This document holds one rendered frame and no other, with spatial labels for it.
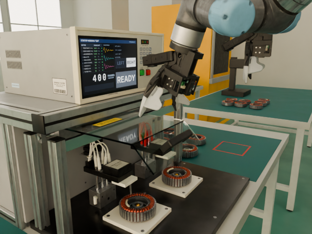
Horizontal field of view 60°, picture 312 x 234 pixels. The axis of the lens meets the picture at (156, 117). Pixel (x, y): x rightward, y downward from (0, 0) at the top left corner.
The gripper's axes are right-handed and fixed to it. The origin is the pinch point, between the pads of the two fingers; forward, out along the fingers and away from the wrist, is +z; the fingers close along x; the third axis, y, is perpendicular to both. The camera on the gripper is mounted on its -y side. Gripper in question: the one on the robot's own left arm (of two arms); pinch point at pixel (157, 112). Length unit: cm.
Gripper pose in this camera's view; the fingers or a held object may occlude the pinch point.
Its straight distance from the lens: 75.9
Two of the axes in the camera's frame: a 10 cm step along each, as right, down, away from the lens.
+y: 6.6, 4.8, -5.7
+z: -2.6, 8.7, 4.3
